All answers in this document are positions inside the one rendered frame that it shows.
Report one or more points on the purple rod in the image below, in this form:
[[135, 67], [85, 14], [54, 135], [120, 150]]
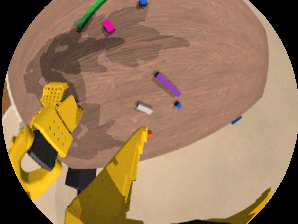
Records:
[[171, 87]]

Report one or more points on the small blue cube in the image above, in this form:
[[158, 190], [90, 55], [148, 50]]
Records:
[[143, 3], [177, 104]]

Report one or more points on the green rod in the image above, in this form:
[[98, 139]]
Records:
[[91, 11]]

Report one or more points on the magenta rod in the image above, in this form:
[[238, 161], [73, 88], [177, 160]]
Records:
[[108, 25]]

